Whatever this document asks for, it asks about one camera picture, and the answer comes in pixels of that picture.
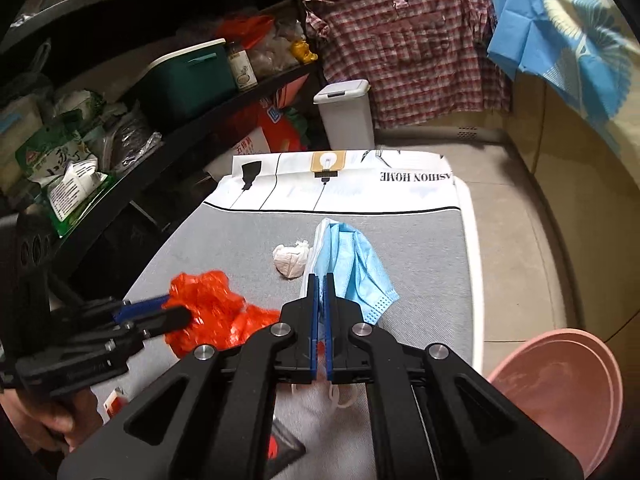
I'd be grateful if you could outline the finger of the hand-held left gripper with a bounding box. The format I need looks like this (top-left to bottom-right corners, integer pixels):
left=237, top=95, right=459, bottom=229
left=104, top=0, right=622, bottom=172
left=100, top=306, right=193, bottom=346
left=75, top=295, right=171, bottom=328

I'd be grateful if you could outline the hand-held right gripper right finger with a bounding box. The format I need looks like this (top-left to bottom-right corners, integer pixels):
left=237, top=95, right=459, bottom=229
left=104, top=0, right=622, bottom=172
left=324, top=272, right=586, bottom=480

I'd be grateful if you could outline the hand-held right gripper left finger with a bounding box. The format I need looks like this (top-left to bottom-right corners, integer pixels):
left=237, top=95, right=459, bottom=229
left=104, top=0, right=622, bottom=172
left=57, top=272, right=323, bottom=480

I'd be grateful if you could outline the red plastic bag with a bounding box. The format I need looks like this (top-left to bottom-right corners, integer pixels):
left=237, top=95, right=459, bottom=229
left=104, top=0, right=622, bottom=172
left=165, top=270, right=283, bottom=358

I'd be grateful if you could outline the blue face mask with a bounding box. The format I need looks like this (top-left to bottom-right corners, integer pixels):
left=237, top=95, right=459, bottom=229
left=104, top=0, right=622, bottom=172
left=292, top=217, right=401, bottom=409

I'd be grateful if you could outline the pink plastic basin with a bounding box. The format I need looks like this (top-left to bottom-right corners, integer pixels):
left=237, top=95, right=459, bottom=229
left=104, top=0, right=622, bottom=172
left=485, top=327, right=623, bottom=480

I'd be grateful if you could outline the white trash bin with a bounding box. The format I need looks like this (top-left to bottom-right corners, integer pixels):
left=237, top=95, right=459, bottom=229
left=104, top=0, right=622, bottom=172
left=313, top=80, right=376, bottom=152

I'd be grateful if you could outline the person's left hand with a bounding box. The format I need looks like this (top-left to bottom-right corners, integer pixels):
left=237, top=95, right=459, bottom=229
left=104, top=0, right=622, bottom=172
left=0, top=387, right=103, bottom=453

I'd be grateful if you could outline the red and white box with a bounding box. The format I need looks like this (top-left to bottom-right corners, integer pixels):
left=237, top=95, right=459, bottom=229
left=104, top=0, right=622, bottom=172
left=102, top=387, right=126, bottom=418

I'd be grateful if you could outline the crumpled white tissue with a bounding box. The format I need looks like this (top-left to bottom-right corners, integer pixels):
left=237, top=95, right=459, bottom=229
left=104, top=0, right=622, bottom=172
left=272, top=240, right=312, bottom=278

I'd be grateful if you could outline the grey table mat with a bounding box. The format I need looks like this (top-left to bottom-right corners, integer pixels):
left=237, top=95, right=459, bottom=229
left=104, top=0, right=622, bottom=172
left=87, top=202, right=476, bottom=480

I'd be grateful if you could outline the green and white packet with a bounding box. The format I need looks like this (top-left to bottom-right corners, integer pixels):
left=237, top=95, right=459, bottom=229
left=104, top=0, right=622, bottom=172
left=42, top=157, right=108, bottom=238

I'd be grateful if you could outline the white printed cloth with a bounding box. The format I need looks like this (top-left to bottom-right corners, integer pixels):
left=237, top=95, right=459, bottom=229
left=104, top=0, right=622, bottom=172
left=202, top=149, right=483, bottom=376

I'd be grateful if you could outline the clear plastic bag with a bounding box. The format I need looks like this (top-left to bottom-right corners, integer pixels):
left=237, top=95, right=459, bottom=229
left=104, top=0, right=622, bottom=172
left=105, top=105, right=163, bottom=171

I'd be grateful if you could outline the green food bag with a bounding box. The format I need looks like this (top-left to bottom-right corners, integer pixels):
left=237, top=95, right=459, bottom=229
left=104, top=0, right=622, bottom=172
left=15, top=125, right=96, bottom=186

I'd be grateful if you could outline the red and white sack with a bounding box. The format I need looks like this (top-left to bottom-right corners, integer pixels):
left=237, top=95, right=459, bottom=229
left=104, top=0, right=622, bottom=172
left=227, top=95, right=311, bottom=161

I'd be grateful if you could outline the black shelf rack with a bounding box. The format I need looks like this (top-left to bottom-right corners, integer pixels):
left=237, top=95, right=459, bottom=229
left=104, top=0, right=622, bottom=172
left=0, top=0, right=326, bottom=281

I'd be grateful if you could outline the green storage box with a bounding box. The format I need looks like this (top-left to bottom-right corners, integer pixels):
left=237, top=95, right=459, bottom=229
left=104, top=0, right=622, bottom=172
left=135, top=38, right=236, bottom=121

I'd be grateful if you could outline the glass jar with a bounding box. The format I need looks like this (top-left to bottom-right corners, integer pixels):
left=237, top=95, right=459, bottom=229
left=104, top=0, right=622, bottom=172
left=226, top=40, right=257, bottom=92

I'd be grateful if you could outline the clear food bag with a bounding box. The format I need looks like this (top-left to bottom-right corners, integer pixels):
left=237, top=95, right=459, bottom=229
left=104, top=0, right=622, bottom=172
left=250, top=20, right=301, bottom=78

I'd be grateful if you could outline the yellow figurine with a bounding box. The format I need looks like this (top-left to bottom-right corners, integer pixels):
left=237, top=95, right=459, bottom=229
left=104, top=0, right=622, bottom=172
left=290, top=39, right=318, bottom=65

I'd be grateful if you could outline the plaid shirt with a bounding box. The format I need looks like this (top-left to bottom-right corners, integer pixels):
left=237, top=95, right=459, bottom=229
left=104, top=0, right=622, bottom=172
left=304, top=0, right=513, bottom=128

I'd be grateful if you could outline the orange-red plastic bag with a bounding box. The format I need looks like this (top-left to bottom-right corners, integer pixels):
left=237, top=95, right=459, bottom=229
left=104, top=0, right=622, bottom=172
left=217, top=15, right=276, bottom=51

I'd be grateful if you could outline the blue and cream cloth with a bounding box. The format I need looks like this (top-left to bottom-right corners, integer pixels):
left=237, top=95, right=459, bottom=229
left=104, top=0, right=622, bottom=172
left=487, top=0, right=640, bottom=158

